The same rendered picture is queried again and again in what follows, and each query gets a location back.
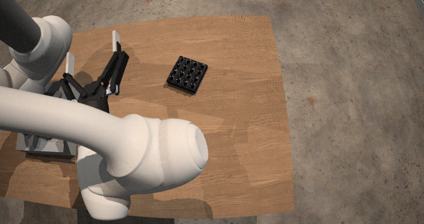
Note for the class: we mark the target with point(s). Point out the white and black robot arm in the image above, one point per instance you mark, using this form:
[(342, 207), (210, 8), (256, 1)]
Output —
[(117, 157)]

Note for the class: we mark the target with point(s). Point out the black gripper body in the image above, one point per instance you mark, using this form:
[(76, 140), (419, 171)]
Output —
[(97, 100)]

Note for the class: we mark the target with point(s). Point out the black knob box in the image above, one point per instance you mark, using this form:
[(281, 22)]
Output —
[(185, 75)]

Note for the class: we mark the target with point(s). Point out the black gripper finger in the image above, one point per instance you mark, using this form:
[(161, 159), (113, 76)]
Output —
[(68, 78), (114, 69)]

